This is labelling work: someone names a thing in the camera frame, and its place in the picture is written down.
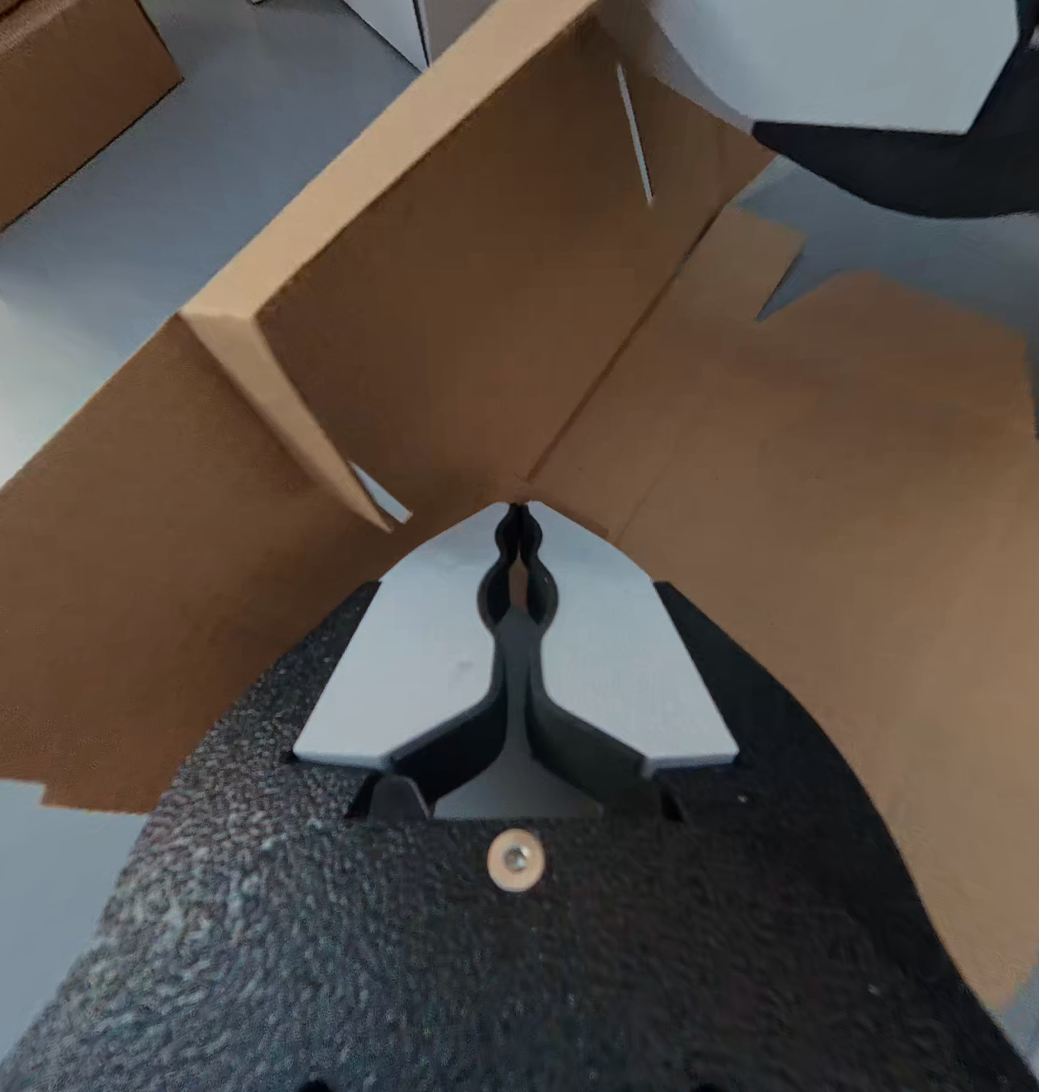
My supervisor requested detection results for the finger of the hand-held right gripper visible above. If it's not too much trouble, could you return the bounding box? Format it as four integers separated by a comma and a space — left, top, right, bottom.
646, 0, 1039, 220

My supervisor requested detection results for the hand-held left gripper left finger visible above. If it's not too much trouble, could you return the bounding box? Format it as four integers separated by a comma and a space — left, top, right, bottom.
293, 503, 519, 803

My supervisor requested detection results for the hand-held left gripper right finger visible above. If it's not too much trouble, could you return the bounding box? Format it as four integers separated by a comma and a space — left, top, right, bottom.
519, 503, 740, 805

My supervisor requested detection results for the small folded brown cardboard box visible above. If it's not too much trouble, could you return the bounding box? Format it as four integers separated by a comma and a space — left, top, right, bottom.
0, 0, 184, 251

